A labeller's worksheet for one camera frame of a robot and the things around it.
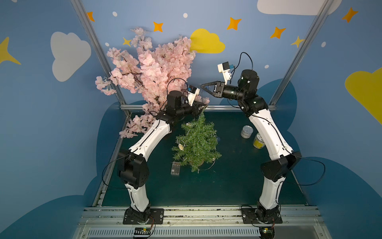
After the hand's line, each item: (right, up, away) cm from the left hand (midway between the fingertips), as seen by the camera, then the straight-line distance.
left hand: (204, 102), depth 77 cm
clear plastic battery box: (-17, -39, +13) cm, 44 cm away
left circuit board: (-32, -66, -4) cm, 73 cm away
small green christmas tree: (-4, -22, -5) cm, 23 cm away
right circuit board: (+31, -66, -4) cm, 73 cm away
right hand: (-1, +5, -13) cm, 14 cm away
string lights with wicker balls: (-12, -23, -2) cm, 26 cm away
